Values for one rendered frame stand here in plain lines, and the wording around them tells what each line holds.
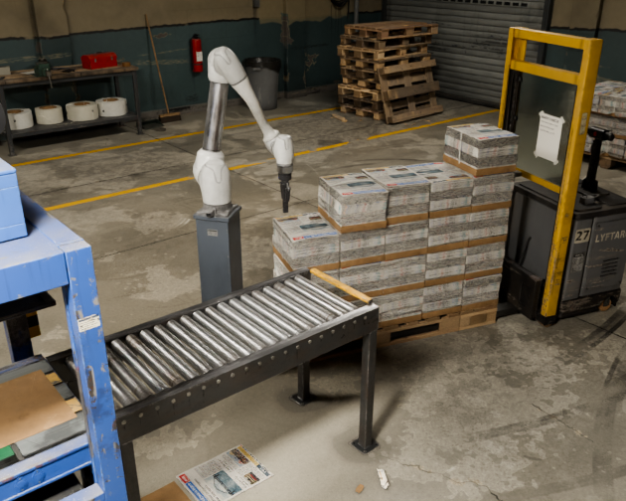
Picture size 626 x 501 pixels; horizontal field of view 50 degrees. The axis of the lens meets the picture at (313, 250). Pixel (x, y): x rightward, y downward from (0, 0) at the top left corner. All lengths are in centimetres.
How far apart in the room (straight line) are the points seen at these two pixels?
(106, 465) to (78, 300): 60
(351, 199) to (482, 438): 145
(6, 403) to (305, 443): 152
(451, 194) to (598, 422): 150
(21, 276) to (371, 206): 233
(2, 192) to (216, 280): 196
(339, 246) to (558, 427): 153
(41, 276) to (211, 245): 187
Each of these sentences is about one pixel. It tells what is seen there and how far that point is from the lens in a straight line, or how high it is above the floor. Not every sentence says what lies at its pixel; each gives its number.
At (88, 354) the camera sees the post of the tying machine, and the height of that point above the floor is 122.
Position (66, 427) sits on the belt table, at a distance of 251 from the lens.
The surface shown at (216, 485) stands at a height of 1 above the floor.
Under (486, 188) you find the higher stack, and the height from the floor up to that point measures 98.
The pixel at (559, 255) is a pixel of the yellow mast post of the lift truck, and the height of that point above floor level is 53.
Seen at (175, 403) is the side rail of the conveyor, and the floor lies 76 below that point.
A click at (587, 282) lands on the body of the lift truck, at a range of 484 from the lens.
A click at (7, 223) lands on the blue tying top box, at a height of 160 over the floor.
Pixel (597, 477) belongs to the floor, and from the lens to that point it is 363.
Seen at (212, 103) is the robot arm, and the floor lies 155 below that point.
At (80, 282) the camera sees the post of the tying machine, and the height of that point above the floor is 145.
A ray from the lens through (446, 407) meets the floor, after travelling 385.
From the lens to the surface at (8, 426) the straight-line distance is 259.
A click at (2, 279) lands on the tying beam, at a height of 152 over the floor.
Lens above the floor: 229
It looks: 24 degrees down
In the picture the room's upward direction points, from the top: straight up
